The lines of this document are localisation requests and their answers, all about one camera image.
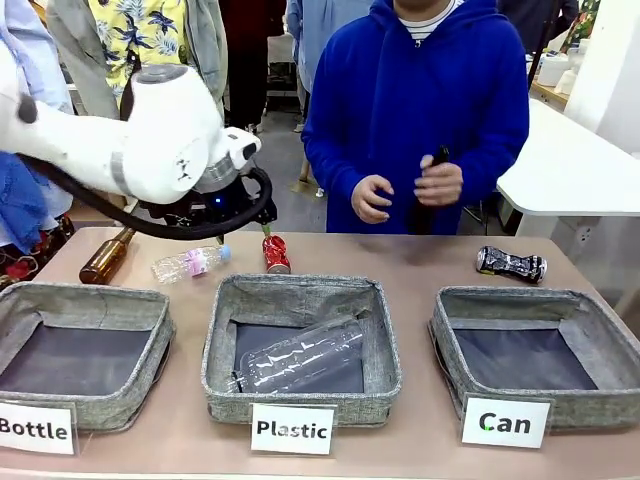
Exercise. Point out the person in floral yellow shirt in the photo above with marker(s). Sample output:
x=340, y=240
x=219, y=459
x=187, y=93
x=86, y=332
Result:
x=140, y=35

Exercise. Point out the white side table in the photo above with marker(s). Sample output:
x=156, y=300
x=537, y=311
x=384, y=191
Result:
x=565, y=165

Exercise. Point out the white plastic containers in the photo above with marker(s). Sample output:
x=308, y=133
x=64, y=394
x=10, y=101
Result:
x=555, y=70

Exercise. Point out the grey basket with plastic sign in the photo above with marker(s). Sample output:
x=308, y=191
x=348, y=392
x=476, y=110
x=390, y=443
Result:
x=300, y=292

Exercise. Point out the person's right forearm blue sleeve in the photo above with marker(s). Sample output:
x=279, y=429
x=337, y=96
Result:
x=330, y=155

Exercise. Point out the white sign reading Plastic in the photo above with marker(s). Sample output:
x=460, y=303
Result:
x=292, y=429

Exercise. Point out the person in blue hoodie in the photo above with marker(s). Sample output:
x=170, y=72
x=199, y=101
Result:
x=400, y=100

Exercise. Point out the person's right hand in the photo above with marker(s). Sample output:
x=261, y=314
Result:
x=370, y=200

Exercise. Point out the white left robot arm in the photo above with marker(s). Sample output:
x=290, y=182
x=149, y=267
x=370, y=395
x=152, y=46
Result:
x=160, y=130

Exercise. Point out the person in light blue shirt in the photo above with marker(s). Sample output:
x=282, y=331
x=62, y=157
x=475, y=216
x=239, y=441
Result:
x=30, y=65

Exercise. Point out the large clear plastic bottle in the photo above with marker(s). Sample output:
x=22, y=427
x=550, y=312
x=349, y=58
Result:
x=300, y=360

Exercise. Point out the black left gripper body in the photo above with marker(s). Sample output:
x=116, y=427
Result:
x=197, y=210

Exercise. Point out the crushed black can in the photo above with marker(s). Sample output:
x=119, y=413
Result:
x=510, y=265

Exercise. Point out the white sign reading Can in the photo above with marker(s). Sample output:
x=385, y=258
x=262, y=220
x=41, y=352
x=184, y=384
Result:
x=505, y=422

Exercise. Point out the white sign reading Bottle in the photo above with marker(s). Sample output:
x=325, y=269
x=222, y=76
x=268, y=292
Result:
x=35, y=429

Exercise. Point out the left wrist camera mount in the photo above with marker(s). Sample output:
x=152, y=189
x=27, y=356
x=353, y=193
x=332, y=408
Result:
x=219, y=201

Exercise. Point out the brown glass bottle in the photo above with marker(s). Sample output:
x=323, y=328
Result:
x=425, y=220
x=102, y=262

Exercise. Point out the clear bottle with pink label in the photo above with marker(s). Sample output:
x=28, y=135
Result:
x=195, y=262

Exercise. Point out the crushed red can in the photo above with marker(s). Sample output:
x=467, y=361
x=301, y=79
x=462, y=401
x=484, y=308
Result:
x=276, y=255

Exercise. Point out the person's left hand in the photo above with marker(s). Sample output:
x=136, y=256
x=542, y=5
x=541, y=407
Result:
x=442, y=182

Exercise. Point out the person in black clothing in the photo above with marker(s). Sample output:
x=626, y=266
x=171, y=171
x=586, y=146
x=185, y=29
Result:
x=530, y=20

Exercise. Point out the grey basket with bottle sign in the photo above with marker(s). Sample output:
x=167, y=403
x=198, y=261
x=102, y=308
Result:
x=75, y=300

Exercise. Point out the person in grey blue coat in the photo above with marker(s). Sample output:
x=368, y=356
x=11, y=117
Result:
x=320, y=30

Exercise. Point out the grey basket with can sign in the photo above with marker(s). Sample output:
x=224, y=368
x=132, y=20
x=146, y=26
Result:
x=500, y=305

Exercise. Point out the person's left forearm blue sleeve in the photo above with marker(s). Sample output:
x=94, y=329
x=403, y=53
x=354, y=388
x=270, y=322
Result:
x=495, y=145

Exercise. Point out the person in dark trousers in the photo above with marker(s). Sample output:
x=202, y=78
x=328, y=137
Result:
x=250, y=50

